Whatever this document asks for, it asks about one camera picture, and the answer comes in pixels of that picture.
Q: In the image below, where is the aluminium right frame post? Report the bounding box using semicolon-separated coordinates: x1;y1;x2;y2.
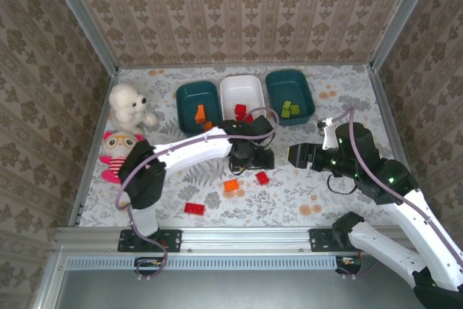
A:
368;0;441;73

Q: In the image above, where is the small right circuit board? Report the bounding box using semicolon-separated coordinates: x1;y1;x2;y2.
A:
336;255;362;274

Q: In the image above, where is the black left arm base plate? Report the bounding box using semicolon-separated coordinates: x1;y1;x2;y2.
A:
117;228;183;254

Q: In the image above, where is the aluminium back rail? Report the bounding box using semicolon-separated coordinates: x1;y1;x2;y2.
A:
117;62;372;70

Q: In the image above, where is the grey slotted cable duct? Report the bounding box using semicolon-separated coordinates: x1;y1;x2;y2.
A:
66;255;339;271

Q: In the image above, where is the aluminium frame post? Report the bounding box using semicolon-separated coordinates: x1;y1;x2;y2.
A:
368;0;441;73
42;0;120;75

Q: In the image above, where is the small circuit board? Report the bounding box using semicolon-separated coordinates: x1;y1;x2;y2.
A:
336;255;362;274
135;256;166;276

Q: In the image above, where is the white plush bear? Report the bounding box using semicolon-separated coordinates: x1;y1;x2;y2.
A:
108;82;159;135

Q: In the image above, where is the white plastic container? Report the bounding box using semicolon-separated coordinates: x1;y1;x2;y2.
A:
219;75;265;122

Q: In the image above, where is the aluminium left side rail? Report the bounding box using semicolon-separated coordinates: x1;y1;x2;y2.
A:
67;69;119;229

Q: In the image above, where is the grey metal lower panel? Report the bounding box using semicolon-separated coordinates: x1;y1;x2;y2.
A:
30;250;460;309

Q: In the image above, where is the dark teal plastic container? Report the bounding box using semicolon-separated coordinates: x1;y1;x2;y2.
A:
176;80;222;135
265;69;315;127

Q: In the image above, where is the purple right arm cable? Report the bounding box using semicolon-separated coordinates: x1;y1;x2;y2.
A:
332;106;463;281

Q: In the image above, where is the aluminium front mounting rail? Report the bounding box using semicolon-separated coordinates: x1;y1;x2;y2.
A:
54;227;446;254

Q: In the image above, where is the aluminium right side rail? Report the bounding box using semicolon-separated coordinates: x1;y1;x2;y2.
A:
368;66;422;198

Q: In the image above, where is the pink striped plush doll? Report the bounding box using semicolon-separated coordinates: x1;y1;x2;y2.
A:
99;130;144;184

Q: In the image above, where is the thin black right gripper cable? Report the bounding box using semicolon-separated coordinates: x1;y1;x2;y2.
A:
327;173;357;196

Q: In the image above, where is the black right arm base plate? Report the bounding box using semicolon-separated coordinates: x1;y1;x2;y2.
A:
309;228;377;253

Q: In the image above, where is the aluminium left frame post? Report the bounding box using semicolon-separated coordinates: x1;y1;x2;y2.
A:
42;0;120;75

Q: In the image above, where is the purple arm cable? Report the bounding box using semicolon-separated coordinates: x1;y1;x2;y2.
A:
332;106;463;281
115;106;281;281

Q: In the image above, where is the small left circuit board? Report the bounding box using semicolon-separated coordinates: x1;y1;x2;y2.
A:
135;256;166;276

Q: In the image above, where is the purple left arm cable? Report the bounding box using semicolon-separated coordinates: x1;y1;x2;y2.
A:
115;106;281;281

